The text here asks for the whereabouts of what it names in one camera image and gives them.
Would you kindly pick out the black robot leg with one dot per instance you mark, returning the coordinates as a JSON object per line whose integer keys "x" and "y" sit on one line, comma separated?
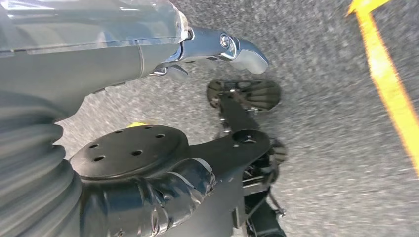
{"x": 222, "y": 150}

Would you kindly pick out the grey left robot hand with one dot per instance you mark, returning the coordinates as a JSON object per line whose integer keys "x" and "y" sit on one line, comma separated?
{"x": 98, "y": 65}

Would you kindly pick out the yellow floor tape square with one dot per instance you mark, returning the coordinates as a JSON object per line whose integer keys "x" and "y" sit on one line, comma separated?
{"x": 137, "y": 125}
{"x": 384, "y": 75}

